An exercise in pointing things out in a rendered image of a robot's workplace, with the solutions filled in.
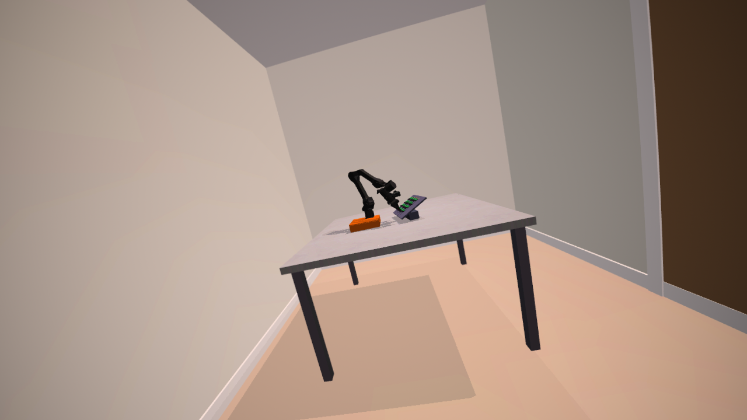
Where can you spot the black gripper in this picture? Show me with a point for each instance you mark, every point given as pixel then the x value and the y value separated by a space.
pixel 392 202

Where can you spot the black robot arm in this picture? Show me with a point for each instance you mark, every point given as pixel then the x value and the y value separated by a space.
pixel 368 202

